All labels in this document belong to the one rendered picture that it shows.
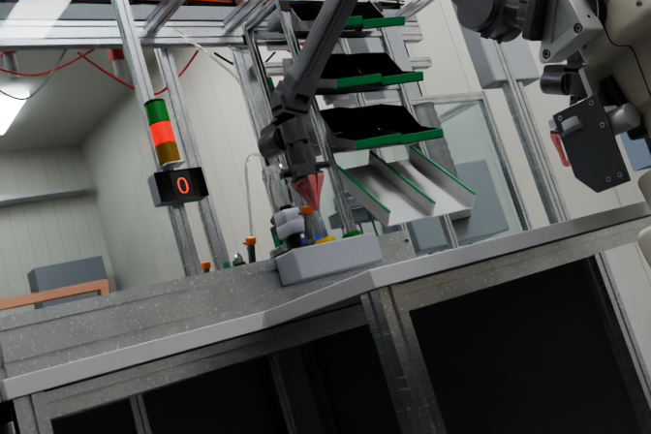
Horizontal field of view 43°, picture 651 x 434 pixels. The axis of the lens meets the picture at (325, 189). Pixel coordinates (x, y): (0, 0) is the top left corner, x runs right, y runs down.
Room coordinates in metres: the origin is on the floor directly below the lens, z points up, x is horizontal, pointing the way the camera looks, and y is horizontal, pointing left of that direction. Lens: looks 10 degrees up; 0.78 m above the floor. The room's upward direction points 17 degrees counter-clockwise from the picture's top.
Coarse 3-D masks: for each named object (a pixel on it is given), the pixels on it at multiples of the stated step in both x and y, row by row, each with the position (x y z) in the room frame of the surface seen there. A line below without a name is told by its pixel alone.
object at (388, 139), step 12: (336, 108) 2.17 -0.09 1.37; (348, 108) 2.14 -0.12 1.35; (324, 120) 2.02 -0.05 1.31; (336, 120) 2.18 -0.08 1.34; (348, 120) 2.16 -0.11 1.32; (360, 120) 2.10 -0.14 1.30; (372, 120) 2.06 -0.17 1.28; (312, 132) 2.08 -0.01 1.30; (336, 132) 2.19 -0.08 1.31; (348, 132) 2.17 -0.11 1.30; (360, 132) 2.12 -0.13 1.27; (372, 132) 2.07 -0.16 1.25; (384, 132) 2.03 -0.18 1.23; (336, 144) 1.99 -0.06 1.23; (348, 144) 1.95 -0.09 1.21; (360, 144) 1.92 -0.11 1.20; (372, 144) 1.94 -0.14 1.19; (384, 144) 1.96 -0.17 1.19
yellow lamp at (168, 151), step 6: (162, 144) 1.80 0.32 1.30; (168, 144) 1.80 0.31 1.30; (174, 144) 1.81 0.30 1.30; (156, 150) 1.81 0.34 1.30; (162, 150) 1.80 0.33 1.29; (168, 150) 1.80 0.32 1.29; (174, 150) 1.81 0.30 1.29; (162, 156) 1.80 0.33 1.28; (168, 156) 1.80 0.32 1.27; (174, 156) 1.80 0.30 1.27; (162, 162) 1.80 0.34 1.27; (168, 162) 1.80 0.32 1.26
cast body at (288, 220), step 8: (280, 208) 1.84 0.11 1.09; (288, 208) 1.83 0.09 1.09; (296, 208) 1.84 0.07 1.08; (280, 216) 1.83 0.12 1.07; (288, 216) 1.82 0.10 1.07; (296, 216) 1.84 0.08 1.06; (280, 224) 1.84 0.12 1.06; (288, 224) 1.81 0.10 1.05; (296, 224) 1.82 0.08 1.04; (280, 232) 1.85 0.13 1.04; (288, 232) 1.82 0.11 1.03; (296, 232) 1.82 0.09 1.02
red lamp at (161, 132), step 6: (150, 126) 1.80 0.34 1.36; (156, 126) 1.80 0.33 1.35; (162, 126) 1.80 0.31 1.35; (168, 126) 1.80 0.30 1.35; (156, 132) 1.80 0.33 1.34; (162, 132) 1.80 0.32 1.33; (168, 132) 1.80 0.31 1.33; (156, 138) 1.80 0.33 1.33; (162, 138) 1.80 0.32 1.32; (168, 138) 1.80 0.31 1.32; (174, 138) 1.82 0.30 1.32; (156, 144) 1.80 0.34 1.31
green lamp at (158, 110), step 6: (156, 102) 1.80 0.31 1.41; (162, 102) 1.81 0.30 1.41; (144, 108) 1.81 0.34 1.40; (150, 108) 1.80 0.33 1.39; (156, 108) 1.80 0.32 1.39; (162, 108) 1.80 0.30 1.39; (150, 114) 1.80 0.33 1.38; (156, 114) 1.80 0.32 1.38; (162, 114) 1.80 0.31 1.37; (168, 114) 1.82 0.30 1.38; (150, 120) 1.80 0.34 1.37; (156, 120) 1.80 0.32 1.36; (162, 120) 1.80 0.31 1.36; (168, 120) 1.81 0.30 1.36
